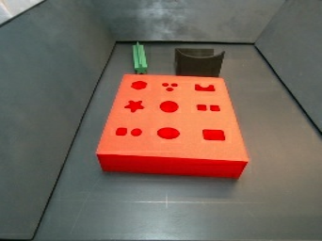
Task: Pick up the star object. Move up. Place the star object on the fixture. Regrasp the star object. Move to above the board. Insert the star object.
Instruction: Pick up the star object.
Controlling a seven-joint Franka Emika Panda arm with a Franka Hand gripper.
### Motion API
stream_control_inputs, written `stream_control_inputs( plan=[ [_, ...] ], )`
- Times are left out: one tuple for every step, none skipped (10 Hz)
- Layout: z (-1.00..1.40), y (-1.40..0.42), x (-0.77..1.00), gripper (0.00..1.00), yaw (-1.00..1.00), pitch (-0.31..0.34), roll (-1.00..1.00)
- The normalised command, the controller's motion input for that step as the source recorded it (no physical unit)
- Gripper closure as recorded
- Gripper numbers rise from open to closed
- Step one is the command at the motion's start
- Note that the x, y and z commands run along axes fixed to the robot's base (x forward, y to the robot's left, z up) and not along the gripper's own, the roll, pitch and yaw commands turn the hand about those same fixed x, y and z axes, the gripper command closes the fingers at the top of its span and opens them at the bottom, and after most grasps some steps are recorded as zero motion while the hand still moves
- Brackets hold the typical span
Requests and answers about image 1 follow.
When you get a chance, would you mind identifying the green star-profile bar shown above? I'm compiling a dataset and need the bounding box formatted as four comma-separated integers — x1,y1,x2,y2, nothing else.
132,42,147,74

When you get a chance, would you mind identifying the red shape-sorter foam block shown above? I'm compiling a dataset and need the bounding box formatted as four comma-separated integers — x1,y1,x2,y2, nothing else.
96,74,248,179

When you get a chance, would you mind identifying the dark curved fixture block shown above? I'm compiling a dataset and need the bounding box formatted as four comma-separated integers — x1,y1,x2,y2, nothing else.
175,48,226,77

